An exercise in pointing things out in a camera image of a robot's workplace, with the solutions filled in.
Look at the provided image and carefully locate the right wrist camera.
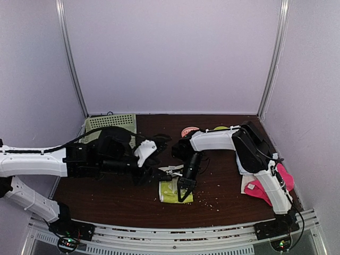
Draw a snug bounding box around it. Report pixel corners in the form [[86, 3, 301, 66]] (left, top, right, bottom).
[[158, 165, 184, 180]]

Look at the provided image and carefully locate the lime green bowl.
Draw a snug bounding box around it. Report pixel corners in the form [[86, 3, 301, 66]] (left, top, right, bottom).
[[214, 126, 229, 130]]

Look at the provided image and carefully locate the right aluminium frame post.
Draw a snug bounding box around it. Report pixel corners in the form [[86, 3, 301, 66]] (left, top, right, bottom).
[[257, 0, 291, 120]]

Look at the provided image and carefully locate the light blue towel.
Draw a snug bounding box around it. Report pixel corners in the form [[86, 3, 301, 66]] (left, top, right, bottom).
[[235, 153, 251, 176]]

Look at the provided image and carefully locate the left aluminium frame post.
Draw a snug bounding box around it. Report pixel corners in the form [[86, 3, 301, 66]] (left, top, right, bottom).
[[55, 0, 89, 118]]

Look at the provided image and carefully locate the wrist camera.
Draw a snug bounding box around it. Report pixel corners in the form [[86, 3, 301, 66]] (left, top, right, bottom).
[[134, 140, 157, 168], [158, 165, 184, 180]]

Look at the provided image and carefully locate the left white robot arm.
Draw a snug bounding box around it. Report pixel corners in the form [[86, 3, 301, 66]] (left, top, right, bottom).
[[1, 126, 172, 236]]

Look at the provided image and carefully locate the red white patterned bowl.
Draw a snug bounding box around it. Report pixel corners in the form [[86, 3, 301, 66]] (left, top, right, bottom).
[[181, 126, 199, 137]]

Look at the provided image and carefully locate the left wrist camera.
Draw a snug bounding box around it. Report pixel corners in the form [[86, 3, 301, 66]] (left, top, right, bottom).
[[134, 140, 157, 168]]

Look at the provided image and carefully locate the green lemon pattern towel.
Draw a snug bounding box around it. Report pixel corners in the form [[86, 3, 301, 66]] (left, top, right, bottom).
[[158, 178, 193, 204]]

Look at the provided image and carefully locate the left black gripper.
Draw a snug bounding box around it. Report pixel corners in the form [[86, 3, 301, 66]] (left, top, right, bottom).
[[99, 146, 167, 186]]

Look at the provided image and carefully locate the pink towel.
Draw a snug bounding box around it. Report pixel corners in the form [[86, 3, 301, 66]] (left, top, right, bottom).
[[244, 164, 294, 207]]

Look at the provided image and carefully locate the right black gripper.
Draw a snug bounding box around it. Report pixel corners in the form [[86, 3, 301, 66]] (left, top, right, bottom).
[[178, 151, 203, 202]]

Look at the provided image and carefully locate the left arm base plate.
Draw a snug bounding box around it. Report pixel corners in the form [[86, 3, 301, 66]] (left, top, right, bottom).
[[45, 220, 95, 254]]

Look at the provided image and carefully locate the cream white towel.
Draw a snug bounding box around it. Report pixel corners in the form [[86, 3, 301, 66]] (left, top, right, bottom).
[[241, 175, 257, 194]]

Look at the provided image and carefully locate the green perforated plastic basket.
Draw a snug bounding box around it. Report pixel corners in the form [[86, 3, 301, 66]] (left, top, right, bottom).
[[80, 114, 137, 148]]

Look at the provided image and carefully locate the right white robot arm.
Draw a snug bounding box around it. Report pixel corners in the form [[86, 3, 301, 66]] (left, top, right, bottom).
[[172, 121, 297, 235]]

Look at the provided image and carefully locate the aluminium frame post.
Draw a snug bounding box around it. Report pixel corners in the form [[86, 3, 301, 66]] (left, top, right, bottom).
[[55, 0, 89, 118], [257, 0, 291, 120]]

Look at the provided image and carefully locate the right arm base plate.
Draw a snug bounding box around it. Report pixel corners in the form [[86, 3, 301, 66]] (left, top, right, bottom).
[[253, 220, 300, 252]]

